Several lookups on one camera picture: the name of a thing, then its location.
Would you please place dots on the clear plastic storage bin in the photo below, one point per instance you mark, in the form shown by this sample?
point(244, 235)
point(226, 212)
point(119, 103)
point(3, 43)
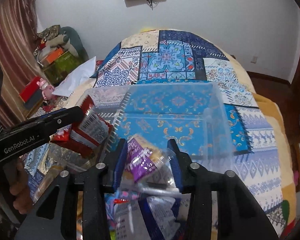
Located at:
point(191, 113)

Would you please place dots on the pink plush toy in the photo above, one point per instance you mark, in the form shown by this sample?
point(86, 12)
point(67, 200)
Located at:
point(47, 90)

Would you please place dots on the wall power socket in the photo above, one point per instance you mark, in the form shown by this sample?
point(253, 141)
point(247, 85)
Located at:
point(254, 59)

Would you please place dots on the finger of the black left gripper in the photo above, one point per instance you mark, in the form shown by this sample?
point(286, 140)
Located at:
point(53, 121)

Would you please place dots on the white pillow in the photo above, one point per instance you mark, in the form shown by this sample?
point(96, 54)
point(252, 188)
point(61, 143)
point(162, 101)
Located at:
point(79, 75)

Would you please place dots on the blue white snack packet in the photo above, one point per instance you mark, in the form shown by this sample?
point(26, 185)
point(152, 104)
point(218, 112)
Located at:
point(134, 215)

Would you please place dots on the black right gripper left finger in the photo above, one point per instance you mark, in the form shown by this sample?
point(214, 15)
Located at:
point(54, 216)

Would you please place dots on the striped red curtain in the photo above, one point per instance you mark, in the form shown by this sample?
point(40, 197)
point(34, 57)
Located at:
point(18, 35)

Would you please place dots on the red black book stack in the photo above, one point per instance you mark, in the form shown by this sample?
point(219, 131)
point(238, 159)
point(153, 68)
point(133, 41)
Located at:
point(31, 95)

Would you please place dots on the cluttered green armchair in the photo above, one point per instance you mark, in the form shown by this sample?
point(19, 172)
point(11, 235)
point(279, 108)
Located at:
point(56, 40)

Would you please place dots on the patchwork patterned bedspread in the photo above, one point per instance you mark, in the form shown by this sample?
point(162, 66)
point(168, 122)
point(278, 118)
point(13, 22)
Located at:
point(261, 152)

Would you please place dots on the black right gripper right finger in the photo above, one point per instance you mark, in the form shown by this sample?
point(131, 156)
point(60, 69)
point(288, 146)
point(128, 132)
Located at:
point(239, 214)

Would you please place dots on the green cardboard box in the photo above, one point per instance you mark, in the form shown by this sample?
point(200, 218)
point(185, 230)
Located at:
point(57, 71)

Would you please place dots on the red snack packet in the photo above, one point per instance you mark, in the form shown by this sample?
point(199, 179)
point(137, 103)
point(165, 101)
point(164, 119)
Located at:
point(85, 136)

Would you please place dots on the person's left hand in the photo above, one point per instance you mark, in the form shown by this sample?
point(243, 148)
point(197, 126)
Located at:
point(20, 189)

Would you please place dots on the purple snack packet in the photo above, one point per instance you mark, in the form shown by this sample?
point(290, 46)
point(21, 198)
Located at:
point(143, 158)

